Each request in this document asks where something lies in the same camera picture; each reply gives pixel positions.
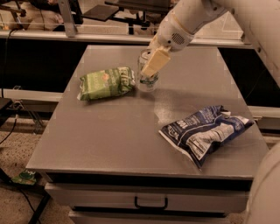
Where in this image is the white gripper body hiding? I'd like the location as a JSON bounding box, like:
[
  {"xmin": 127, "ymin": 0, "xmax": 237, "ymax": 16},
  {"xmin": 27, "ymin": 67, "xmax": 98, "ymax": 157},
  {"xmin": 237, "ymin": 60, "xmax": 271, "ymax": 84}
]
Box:
[{"xmin": 154, "ymin": 6, "xmax": 195, "ymax": 52}]

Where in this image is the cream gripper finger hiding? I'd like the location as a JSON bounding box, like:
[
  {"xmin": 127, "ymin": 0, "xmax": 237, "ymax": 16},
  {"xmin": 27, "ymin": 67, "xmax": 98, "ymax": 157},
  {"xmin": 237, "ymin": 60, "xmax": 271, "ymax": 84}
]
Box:
[
  {"xmin": 142, "ymin": 47, "xmax": 171, "ymax": 77},
  {"xmin": 148, "ymin": 36, "xmax": 159, "ymax": 52}
]

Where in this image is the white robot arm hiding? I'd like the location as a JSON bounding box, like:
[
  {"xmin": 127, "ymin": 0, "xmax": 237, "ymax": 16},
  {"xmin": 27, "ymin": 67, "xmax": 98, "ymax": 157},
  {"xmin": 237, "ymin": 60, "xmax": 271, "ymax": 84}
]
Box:
[{"xmin": 143, "ymin": 0, "xmax": 280, "ymax": 224}]

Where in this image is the green jalapeno chip bag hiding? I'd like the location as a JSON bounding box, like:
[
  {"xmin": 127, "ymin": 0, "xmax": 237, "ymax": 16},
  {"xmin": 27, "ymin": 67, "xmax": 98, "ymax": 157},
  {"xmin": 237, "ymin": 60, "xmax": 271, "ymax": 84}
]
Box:
[{"xmin": 77, "ymin": 66, "xmax": 136, "ymax": 101}]

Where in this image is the blue chip bag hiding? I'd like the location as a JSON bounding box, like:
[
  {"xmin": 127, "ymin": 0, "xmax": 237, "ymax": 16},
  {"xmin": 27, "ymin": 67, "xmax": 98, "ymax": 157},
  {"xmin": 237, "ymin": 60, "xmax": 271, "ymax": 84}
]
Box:
[{"xmin": 159, "ymin": 105, "xmax": 254, "ymax": 169}]

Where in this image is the black office chair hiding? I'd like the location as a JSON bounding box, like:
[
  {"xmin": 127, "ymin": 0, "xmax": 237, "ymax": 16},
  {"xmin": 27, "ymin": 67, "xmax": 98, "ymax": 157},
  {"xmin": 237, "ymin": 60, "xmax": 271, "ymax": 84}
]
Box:
[{"xmin": 79, "ymin": 0, "xmax": 177, "ymax": 36}]

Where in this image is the grey cabinet drawer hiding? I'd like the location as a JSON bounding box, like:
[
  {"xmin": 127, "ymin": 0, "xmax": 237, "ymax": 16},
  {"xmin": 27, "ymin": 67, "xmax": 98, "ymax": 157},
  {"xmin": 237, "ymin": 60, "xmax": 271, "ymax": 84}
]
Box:
[{"xmin": 45, "ymin": 183, "xmax": 249, "ymax": 214}]

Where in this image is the green packet on floor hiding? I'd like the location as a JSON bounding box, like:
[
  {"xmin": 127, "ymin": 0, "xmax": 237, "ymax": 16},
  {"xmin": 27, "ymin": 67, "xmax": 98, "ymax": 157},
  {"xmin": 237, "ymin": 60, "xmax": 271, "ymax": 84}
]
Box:
[{"xmin": 11, "ymin": 170, "xmax": 37, "ymax": 186}]

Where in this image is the lower grey drawer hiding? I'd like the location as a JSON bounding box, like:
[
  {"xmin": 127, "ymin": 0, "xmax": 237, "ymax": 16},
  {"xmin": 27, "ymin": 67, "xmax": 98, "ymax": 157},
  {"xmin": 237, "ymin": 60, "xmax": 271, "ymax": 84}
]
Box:
[{"xmin": 68, "ymin": 211, "xmax": 230, "ymax": 224}]

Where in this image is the left metal bracket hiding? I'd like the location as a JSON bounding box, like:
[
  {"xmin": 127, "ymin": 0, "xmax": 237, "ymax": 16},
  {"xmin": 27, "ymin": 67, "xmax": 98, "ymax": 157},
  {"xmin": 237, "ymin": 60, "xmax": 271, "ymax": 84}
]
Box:
[{"xmin": 58, "ymin": 0, "xmax": 77, "ymax": 38}]

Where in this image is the black cable on left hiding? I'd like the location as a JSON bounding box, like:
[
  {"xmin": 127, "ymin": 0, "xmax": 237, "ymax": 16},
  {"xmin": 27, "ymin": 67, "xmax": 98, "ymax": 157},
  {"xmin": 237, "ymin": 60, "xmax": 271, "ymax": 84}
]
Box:
[{"xmin": 0, "ymin": 28, "xmax": 21, "ymax": 145}]

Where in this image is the black drawer handle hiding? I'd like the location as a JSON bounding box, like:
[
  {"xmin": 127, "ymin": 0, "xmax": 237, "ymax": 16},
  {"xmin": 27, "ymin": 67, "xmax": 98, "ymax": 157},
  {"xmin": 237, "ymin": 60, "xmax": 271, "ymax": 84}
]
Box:
[{"xmin": 134, "ymin": 196, "xmax": 169, "ymax": 210}]

